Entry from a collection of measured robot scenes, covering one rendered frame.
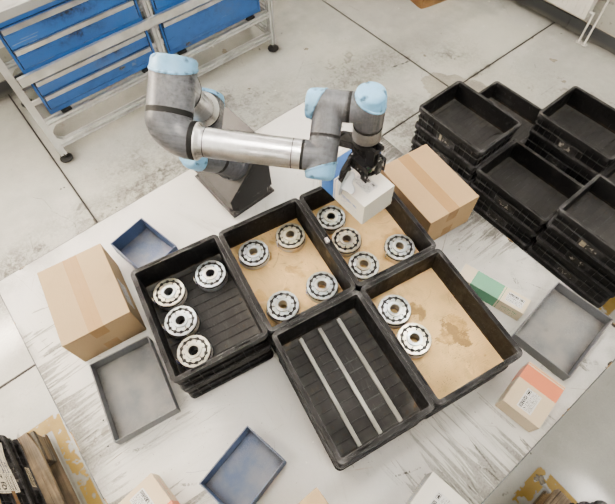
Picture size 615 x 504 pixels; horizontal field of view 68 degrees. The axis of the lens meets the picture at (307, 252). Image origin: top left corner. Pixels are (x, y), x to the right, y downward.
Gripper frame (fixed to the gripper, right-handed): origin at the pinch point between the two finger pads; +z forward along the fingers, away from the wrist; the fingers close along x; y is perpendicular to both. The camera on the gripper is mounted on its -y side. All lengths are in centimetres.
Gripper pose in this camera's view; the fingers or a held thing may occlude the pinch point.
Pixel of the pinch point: (355, 181)
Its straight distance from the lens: 139.7
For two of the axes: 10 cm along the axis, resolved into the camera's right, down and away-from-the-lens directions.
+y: 6.3, 6.7, -4.0
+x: 7.8, -5.5, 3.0
